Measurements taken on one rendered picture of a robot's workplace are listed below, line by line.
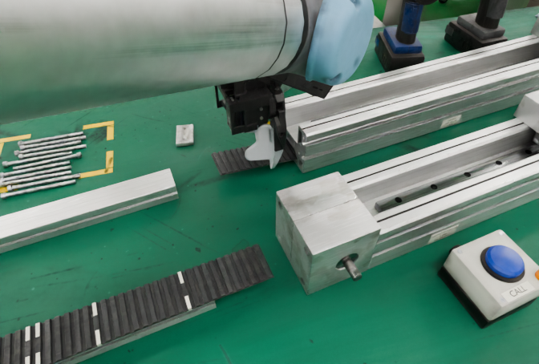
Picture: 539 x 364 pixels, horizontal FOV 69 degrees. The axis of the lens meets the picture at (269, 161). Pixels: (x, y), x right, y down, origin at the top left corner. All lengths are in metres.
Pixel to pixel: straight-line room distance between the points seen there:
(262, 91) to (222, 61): 0.33
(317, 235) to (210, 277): 0.14
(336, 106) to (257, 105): 0.20
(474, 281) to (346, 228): 0.16
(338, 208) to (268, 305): 0.15
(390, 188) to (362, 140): 0.13
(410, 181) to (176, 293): 0.35
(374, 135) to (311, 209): 0.24
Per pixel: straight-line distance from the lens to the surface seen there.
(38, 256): 0.63
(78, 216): 0.62
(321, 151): 0.63
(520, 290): 0.54
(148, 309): 0.50
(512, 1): 2.91
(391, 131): 0.71
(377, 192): 0.56
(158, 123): 0.77
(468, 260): 0.53
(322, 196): 0.49
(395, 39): 0.90
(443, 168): 0.63
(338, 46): 0.29
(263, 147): 0.59
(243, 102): 0.52
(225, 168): 0.62
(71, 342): 0.51
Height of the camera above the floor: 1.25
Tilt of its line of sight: 45 degrees down
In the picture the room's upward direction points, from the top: straight up
